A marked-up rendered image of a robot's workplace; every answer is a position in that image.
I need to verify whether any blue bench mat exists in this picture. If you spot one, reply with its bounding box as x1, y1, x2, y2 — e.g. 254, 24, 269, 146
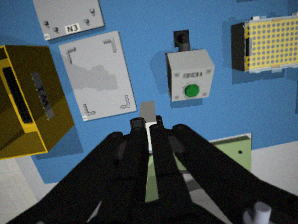
0, 0, 298, 184

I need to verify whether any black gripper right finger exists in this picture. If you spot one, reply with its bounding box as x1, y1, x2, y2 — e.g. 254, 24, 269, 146
147, 101, 298, 224

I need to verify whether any yellow bin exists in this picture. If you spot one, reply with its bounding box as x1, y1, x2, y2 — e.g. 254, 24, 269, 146
0, 45, 75, 160

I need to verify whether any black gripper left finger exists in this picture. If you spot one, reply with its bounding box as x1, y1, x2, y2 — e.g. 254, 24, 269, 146
6, 101, 151, 224

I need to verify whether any black assay plate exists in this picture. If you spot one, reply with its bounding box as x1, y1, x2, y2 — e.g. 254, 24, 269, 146
2, 66, 33, 124

